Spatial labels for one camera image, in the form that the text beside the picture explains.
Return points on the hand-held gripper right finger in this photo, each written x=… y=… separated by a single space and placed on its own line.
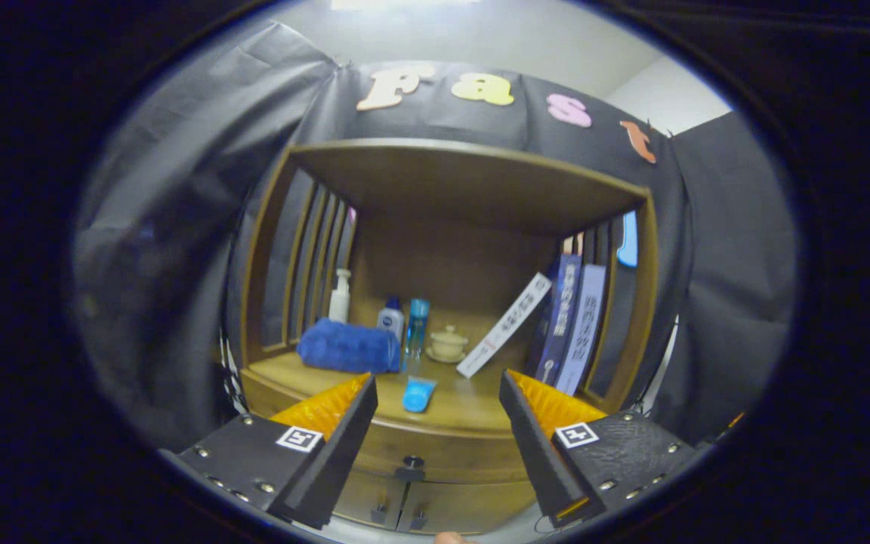
x=533 y=446

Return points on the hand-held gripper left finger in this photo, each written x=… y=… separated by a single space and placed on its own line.
x=340 y=446

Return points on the wooden drawer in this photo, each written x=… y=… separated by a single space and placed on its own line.
x=450 y=453

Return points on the blue squeeze tube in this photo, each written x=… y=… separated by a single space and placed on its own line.
x=419 y=394

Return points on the wooden cabinet door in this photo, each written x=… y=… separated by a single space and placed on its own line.
x=473 y=508
x=363 y=499

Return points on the wooden countertop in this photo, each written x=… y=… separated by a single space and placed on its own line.
x=465 y=400

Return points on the wooden cabinet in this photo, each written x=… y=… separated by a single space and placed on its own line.
x=465 y=181

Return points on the folded blue towel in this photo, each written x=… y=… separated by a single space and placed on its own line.
x=348 y=347

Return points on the white book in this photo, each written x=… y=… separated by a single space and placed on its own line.
x=503 y=326

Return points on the lavender book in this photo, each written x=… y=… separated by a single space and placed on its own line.
x=582 y=329

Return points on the dark blue book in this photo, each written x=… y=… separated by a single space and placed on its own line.
x=559 y=317

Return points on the beige lidded teacup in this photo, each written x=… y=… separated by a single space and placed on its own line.
x=448 y=346

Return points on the white lotion bottle blue cap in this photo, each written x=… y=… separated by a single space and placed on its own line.
x=390 y=319

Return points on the clear blue bottle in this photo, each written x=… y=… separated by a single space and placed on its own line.
x=416 y=325

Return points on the white pump bottle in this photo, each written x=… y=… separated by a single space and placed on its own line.
x=340 y=298

